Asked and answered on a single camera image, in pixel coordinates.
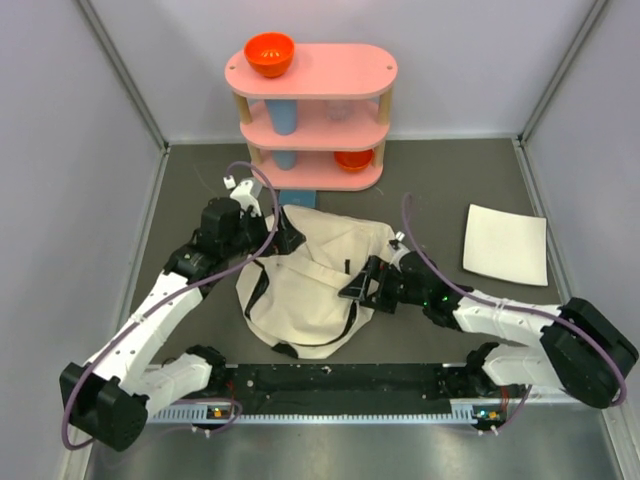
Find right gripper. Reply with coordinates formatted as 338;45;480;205
339;255;428;313

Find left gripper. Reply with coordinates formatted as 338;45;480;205
223;204;304;261

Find cream canvas backpack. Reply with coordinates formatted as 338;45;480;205
236;205;395;360

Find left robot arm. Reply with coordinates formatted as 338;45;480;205
59;197;305;452

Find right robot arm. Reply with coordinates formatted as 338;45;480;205
338;251;639;409

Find small teal notebook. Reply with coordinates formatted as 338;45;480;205
279;190;317;209

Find blue cup bottom shelf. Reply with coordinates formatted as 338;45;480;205
271;150;297;171

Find blue cup shelf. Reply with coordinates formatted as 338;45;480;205
264;99;297;135
271;150;297;171

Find orange bowl bottom shelf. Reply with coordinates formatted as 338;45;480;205
333;149;374;173

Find pink three-tier shelf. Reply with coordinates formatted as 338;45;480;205
225;43;398;191

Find blue cup middle shelf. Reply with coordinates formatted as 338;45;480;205
264;99;297;135

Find clear glass cup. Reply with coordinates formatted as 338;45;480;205
326;100;351;121

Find white square board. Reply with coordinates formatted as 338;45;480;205
462;204;548;287

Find orange bowl on shelf top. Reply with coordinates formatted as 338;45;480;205
244;32;295;78

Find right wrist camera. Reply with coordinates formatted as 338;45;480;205
389;231;409;264

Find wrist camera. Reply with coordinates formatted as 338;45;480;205
223;175;263;217
389;231;409;264

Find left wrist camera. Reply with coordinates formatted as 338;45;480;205
223;175;263;217

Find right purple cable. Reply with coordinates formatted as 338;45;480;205
399;192;629;435

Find purple cable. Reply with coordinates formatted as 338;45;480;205
60;160;281;451
399;192;629;435

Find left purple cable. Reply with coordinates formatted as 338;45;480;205
60;160;281;451

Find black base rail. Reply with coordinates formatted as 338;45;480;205
220;363;477;400

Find grey cable duct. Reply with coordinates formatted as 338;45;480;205
148;402;503;426

